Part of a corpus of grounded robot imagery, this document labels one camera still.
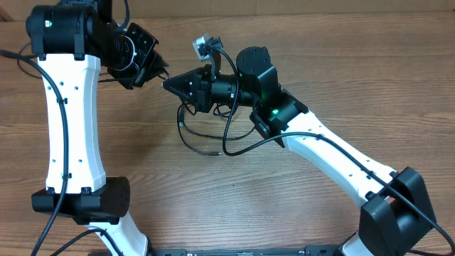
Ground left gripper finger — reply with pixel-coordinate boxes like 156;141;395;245
136;68;165;87
151;51;168;70

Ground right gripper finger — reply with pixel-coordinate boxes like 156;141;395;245
163;70;196;90
167;87;194;105

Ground black cable small plugs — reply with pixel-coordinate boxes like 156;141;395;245
158;68;171;80

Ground black cable silver plugs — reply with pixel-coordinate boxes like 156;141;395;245
176;102;257;156

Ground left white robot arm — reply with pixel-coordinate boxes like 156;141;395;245
26;1;168;255

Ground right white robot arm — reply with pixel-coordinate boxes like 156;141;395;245
164;46;437;255

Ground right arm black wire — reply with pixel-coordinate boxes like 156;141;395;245
222;46;455;250

